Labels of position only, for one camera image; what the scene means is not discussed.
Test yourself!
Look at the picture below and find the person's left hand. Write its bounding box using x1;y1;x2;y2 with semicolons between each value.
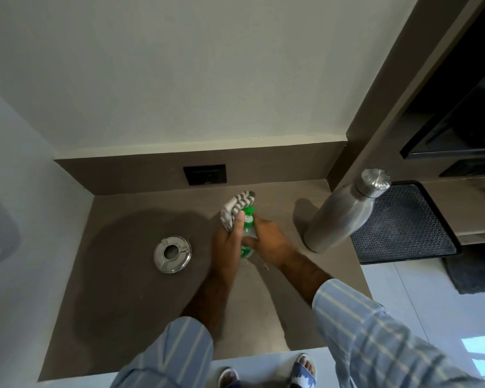
211;210;245;282

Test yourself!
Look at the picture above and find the person's right hand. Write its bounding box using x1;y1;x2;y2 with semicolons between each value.
242;216;296;272

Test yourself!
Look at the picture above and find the green spray bottle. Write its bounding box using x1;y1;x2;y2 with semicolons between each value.
240;205;259;260

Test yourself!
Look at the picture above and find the grey white striped cloth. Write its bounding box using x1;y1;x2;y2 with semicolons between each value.
220;190;256;232

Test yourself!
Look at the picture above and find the person's left forearm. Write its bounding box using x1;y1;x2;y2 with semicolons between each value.
179;267;243;347

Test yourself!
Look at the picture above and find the person's right forearm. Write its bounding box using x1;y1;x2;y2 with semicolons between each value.
273;250;334;307

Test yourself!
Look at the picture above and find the stainless steel water bottle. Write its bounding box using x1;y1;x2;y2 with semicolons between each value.
303;169;391;254

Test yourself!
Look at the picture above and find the person's left sandal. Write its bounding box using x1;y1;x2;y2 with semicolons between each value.
217;368;241;388

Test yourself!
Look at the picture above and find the person's sandal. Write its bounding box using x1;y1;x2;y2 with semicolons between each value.
290;353;317;388
217;368;241;388

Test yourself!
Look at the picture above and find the person's right sandal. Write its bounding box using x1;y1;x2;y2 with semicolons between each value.
290;353;317;388

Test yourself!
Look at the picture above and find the black rubber tray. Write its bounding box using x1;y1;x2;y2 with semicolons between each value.
349;181;462;265

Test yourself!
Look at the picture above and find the dark grey floor mat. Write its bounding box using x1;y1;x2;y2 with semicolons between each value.
442;244;485;295

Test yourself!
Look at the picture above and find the black television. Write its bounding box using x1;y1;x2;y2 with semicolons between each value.
400;60;485;160

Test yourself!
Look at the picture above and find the black wall socket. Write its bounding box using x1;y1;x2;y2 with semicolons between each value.
183;164;227;186

